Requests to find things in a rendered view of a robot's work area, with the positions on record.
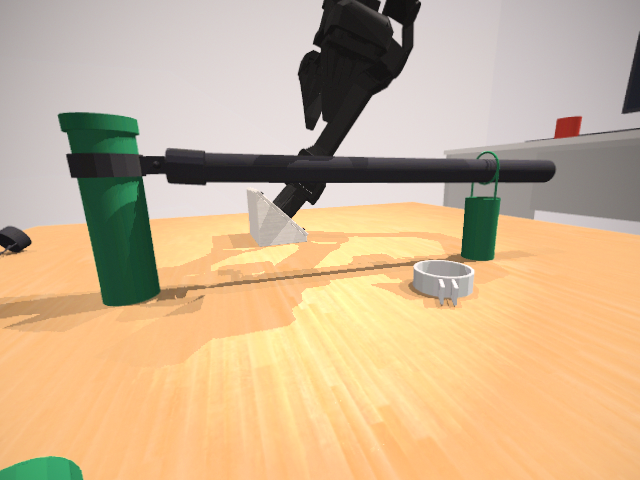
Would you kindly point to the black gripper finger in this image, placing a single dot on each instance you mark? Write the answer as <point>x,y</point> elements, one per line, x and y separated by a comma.
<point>312,99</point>
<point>341,63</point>

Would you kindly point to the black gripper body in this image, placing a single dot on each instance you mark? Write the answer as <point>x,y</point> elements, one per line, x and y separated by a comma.
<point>356,21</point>

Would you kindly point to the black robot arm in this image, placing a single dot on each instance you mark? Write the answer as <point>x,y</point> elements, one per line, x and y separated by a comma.
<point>369,82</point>

